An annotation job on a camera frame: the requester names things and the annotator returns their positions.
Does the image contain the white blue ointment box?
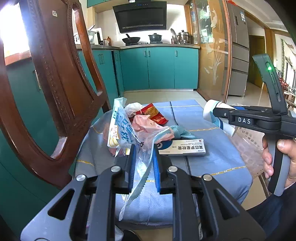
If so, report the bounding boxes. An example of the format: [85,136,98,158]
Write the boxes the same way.
[157,138,206,156]

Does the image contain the clear printed plastic package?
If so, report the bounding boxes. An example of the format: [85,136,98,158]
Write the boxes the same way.
[107,97,174,220]

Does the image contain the pink plastic bag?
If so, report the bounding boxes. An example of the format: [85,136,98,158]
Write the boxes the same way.
[102,114,175,156]

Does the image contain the white lattice trash basket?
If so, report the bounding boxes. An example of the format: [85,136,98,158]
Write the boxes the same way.
[230,129,264,179]

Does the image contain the teal lower kitchen cabinets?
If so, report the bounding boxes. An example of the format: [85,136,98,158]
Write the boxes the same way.
[1,45,199,235]

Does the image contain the teal kitchen cabinets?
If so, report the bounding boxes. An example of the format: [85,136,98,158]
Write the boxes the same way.
[1,45,199,235]
[87,0,109,8]

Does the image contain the teal upper kitchen cabinets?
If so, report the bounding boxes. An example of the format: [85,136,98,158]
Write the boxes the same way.
[87,0,109,8]

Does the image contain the person's right hand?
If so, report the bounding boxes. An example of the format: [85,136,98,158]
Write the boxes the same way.
[262,135,295,196]

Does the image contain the blue checked tablecloth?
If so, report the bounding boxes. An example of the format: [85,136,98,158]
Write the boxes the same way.
[75,98,252,226]

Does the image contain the silver refrigerator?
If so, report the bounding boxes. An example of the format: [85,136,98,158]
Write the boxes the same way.
[227,1,249,96]

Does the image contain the person's blue jeans leg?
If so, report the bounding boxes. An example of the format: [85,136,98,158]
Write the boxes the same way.
[247,184,296,240]

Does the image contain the teal crumpled cloth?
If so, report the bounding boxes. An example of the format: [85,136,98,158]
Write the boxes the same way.
[170,125,197,140]

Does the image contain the white plastic bag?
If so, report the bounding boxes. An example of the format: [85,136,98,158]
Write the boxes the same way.
[125,102,144,118]

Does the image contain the red yellow snack wrapper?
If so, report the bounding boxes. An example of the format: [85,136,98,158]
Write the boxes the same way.
[136,103,168,126]

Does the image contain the glass sliding door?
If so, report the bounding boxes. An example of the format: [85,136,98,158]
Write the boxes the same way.
[184,0,232,103]

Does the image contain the steel stock pot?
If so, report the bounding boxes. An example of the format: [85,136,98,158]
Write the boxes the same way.
[177,30,193,44]

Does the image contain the steel pot lid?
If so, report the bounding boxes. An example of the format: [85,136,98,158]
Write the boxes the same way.
[170,28,179,44]

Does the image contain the dark cooking pot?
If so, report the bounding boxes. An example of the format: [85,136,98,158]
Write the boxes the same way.
[149,33,162,44]

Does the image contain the black wok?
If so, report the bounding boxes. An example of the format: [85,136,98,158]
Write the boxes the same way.
[122,34,140,46]

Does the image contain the black range hood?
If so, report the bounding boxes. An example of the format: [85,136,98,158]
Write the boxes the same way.
[113,1,167,33]

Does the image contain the brown wooden chair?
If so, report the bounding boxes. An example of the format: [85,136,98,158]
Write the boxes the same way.
[1,1,110,188]

